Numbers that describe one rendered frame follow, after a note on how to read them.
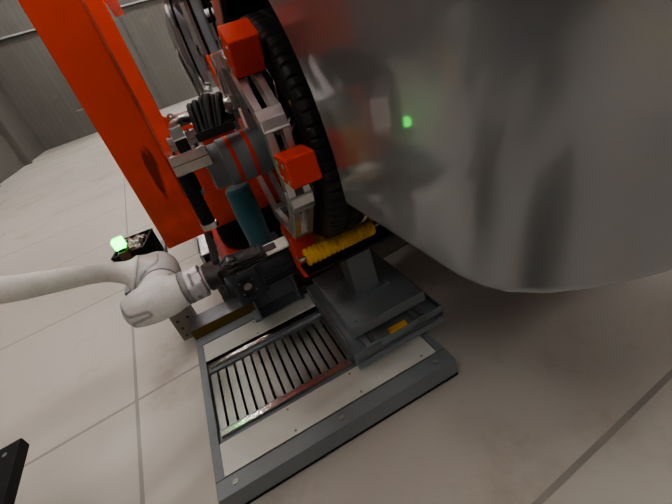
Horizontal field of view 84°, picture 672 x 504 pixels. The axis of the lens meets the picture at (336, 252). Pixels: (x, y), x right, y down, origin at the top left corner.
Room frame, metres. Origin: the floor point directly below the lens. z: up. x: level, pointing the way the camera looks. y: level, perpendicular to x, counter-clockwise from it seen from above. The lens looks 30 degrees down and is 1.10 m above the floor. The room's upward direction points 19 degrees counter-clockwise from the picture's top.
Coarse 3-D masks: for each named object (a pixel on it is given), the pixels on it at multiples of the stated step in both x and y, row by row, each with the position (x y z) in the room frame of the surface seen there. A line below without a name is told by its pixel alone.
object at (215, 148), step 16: (256, 128) 1.13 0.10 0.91; (224, 144) 1.09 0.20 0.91; (240, 144) 1.09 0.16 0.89; (256, 144) 1.09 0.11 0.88; (224, 160) 1.07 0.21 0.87; (240, 160) 1.07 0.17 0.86; (256, 160) 1.08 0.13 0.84; (224, 176) 1.07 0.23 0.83; (240, 176) 1.08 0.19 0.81; (256, 176) 1.12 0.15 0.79
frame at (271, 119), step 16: (224, 64) 1.05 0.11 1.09; (240, 80) 0.98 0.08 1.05; (256, 80) 0.99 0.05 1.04; (224, 96) 1.32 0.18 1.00; (272, 96) 0.94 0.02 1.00; (256, 112) 0.91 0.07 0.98; (272, 112) 0.91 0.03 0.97; (240, 128) 1.38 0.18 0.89; (272, 128) 0.90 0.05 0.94; (288, 128) 0.91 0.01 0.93; (272, 144) 0.89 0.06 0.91; (288, 144) 0.90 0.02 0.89; (272, 160) 0.93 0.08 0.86; (272, 176) 1.34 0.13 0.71; (288, 192) 0.89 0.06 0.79; (304, 192) 0.90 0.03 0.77; (272, 208) 1.26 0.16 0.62; (288, 208) 0.96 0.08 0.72; (304, 208) 0.91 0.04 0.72; (288, 224) 1.09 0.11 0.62; (304, 224) 1.04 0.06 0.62
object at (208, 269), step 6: (204, 264) 0.89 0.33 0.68; (210, 264) 0.88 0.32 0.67; (234, 264) 0.88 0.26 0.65; (204, 270) 0.86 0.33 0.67; (210, 270) 0.86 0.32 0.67; (216, 270) 0.86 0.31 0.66; (222, 270) 0.86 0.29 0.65; (204, 276) 0.85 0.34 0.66; (210, 276) 0.85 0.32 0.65; (216, 276) 0.85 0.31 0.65; (222, 276) 0.89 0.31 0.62; (228, 276) 0.91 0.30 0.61; (210, 282) 0.85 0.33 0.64; (216, 282) 0.85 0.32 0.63; (222, 282) 0.86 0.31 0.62; (216, 288) 0.86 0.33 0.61
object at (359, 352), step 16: (320, 304) 1.27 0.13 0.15; (432, 304) 1.05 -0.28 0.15; (336, 320) 1.14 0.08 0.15; (400, 320) 1.03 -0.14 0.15; (416, 320) 0.98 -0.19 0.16; (432, 320) 0.99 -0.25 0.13; (352, 336) 1.03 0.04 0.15; (368, 336) 0.97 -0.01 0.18; (384, 336) 0.98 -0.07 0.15; (400, 336) 0.96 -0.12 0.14; (416, 336) 0.98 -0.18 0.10; (352, 352) 0.93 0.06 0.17; (368, 352) 0.93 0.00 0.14; (384, 352) 0.94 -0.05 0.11
